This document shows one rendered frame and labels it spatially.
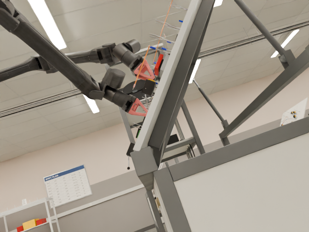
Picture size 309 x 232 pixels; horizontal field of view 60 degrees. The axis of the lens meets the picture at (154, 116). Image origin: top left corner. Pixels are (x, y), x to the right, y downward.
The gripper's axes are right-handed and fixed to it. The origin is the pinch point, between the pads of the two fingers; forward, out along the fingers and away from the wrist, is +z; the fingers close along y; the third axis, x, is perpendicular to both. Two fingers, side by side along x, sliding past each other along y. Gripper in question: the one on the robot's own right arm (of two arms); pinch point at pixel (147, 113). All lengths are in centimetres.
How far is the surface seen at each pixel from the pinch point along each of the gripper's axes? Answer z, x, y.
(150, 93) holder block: -2.8, -7.6, -1.9
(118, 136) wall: -140, 84, 742
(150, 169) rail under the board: 12.1, 13.0, -37.2
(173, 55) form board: 2.2, -17.2, -29.8
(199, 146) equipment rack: 33, 0, 91
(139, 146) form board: 6.8, 9.4, -36.1
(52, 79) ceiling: -228, 17, 361
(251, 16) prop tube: 17, -50, -7
